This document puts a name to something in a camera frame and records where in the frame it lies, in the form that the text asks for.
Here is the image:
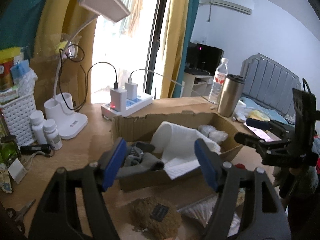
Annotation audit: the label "red plush ball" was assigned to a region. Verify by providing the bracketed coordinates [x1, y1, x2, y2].
[235, 164, 246, 170]

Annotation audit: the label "white bubble wrap roll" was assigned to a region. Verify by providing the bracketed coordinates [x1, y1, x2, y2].
[198, 125, 228, 144]

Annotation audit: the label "cotton swab zip bag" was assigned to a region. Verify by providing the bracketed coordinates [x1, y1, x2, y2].
[176, 188, 245, 237]

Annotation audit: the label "white textured towel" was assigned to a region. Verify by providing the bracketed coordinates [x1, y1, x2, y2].
[151, 121, 221, 180]

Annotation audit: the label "brown fuzzy plush pouch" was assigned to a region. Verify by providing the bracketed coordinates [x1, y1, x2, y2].
[129, 197, 182, 239]

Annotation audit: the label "smartphone with lit screen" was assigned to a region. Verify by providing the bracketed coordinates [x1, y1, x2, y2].
[244, 123, 274, 142]

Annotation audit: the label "yellow tissue pack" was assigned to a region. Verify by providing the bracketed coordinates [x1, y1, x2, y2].
[248, 110, 270, 121]

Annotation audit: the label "grey bed headboard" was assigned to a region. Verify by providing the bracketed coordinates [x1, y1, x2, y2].
[240, 53, 302, 116]

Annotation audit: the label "black scissors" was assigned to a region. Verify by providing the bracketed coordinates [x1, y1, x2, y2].
[5, 199, 36, 234]

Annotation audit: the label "steel travel tumbler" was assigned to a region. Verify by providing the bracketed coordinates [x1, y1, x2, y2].
[217, 74, 245, 117]

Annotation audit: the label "small white adapter box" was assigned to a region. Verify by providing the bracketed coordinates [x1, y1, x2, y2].
[8, 158, 27, 184]

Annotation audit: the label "clear water bottle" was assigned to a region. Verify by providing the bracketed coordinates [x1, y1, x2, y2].
[208, 57, 228, 105]

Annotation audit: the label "black flashlight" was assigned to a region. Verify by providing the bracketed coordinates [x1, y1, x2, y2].
[20, 144, 51, 155]

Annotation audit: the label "white pill bottle right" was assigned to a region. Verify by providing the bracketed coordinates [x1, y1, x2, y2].
[43, 119, 63, 151]

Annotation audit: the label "white pill bottle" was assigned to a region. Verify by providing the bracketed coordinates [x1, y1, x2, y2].
[43, 119, 63, 151]
[30, 110, 47, 145]

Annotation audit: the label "black monitor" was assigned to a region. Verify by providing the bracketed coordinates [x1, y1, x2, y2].
[184, 42, 224, 76]

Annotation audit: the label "white pill bottle left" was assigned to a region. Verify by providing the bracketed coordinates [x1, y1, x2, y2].
[30, 110, 47, 145]

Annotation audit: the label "white woven plastic basket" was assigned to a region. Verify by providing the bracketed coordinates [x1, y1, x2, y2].
[1, 93, 37, 146]

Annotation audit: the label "white power strip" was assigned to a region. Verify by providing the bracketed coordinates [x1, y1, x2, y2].
[101, 93, 153, 119]

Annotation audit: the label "brown cardboard box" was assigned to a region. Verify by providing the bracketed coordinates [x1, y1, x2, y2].
[111, 113, 242, 191]

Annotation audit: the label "white air conditioner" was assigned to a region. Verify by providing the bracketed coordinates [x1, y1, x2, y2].
[199, 0, 255, 15]

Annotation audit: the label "red yellow can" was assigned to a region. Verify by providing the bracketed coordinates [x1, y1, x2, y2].
[0, 47, 21, 92]

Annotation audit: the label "yellow curtain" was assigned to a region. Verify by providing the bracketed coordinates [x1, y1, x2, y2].
[34, 0, 192, 103]

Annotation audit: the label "white desk lamp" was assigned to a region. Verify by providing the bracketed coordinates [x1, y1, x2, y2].
[44, 0, 131, 140]

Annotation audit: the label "teal curtain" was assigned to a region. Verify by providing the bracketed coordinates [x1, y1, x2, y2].
[1, 0, 46, 55]

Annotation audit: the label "white charger with black cable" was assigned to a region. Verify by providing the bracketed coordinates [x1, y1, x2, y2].
[110, 82, 127, 112]

